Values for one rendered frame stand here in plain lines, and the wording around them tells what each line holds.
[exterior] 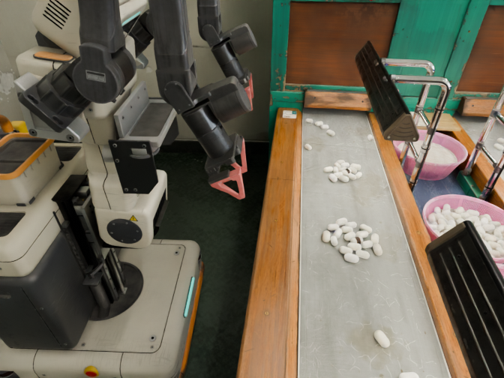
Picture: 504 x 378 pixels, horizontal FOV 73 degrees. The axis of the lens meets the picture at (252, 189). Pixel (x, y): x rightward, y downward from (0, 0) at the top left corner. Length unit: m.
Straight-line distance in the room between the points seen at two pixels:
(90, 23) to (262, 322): 0.65
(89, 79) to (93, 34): 0.07
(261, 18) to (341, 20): 0.89
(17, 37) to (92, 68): 2.28
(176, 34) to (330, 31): 1.05
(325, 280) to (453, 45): 1.15
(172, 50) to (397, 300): 0.73
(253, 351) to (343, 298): 0.26
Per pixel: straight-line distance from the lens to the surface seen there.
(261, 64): 2.44
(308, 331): 0.82
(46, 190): 1.20
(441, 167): 1.41
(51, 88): 0.72
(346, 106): 1.62
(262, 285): 0.84
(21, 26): 2.87
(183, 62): 0.61
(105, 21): 0.64
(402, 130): 0.87
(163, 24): 0.61
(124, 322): 1.44
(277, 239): 0.94
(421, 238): 1.05
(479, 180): 1.44
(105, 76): 0.64
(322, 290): 0.88
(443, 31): 1.67
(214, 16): 1.03
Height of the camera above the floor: 1.44
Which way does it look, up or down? 38 degrees down
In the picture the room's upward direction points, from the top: straight up
